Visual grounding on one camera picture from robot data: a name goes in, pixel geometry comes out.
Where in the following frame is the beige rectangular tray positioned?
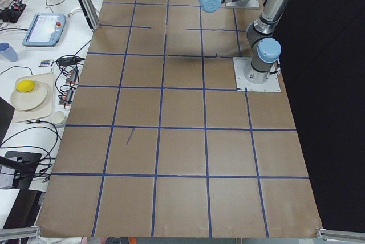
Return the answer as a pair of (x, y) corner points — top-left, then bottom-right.
(10, 73), (55, 123)

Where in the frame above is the blue teach pendant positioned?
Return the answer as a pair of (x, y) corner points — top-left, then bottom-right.
(22, 13), (66, 47)

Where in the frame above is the light blue plastic cup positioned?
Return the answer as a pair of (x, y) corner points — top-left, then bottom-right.
(0, 42), (19, 62)

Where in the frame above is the brown paper table cover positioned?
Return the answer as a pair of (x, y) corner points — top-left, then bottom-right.
(37, 0), (321, 237)

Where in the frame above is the small circuit board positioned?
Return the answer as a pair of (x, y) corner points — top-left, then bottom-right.
(65, 68), (79, 84)
(58, 88), (75, 106)

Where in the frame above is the yellow lemon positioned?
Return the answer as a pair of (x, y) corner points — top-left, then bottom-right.
(16, 79), (35, 93)

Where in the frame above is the beige round plate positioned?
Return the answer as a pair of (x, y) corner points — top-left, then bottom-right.
(10, 82), (47, 111)

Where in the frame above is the small colourful card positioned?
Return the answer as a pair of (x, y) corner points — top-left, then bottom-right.
(39, 59), (54, 67)

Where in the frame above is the lower small circuit board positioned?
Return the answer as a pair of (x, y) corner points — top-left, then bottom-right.
(58, 88), (75, 106)

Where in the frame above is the black camera stand base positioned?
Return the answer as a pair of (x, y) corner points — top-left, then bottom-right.
(1, 151), (42, 189)

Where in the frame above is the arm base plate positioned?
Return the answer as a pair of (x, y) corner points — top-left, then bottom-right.
(225, 0), (260, 9)
(233, 57), (281, 92)

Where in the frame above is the black red controller device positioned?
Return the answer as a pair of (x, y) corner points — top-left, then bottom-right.
(1, 3), (26, 23)

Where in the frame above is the upper small circuit board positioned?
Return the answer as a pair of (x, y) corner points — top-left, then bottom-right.
(65, 68), (79, 84)

